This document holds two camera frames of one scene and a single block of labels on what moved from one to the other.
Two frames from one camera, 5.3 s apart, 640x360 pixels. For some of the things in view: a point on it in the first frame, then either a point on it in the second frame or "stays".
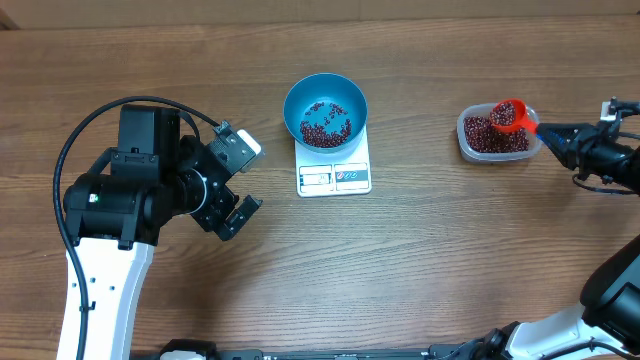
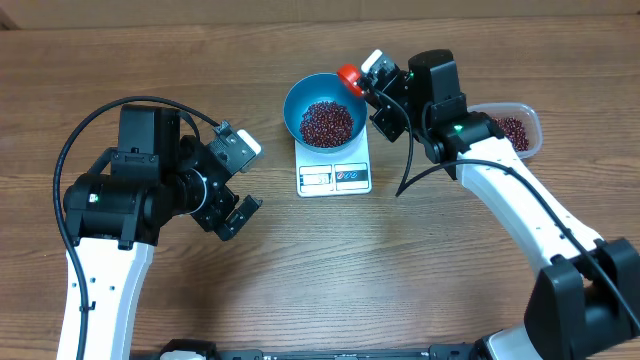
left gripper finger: (240, 215) stays
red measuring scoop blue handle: (522, 122) to (349, 75)
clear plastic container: (498, 132) stays
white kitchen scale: (339, 173) stays
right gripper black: (574, 157) to (387, 122)
